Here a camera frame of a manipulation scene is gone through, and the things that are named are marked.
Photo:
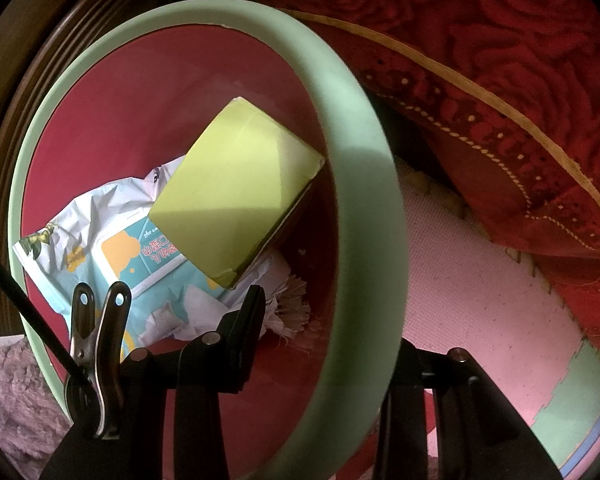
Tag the yellow-green cardboard box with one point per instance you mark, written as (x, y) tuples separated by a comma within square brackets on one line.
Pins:
[(230, 185)]

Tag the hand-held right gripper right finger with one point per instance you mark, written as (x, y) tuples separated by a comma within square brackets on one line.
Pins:
[(410, 375)]

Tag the green foam mat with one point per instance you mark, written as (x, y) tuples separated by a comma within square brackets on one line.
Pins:
[(575, 400)]

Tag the teal wet wipes packet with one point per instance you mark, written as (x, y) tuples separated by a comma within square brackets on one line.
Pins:
[(105, 240)]

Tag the red bin with green rim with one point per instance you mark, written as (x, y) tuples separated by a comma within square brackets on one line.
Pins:
[(130, 100)]

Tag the white paper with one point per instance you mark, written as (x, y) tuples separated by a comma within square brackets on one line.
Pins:
[(195, 310)]

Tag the brown wooden nightstand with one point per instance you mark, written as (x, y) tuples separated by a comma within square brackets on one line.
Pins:
[(15, 85)]

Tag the grey fluffy rug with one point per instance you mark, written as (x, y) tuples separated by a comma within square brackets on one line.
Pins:
[(15, 400)]

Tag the metal spring clip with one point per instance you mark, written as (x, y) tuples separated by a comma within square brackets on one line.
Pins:
[(97, 360)]

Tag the pink foam mat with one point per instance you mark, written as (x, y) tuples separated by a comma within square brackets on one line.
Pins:
[(470, 285)]

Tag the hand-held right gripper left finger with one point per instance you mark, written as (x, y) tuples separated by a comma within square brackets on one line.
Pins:
[(247, 350)]

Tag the red bedsheet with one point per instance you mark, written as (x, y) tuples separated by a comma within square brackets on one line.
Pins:
[(480, 35)]

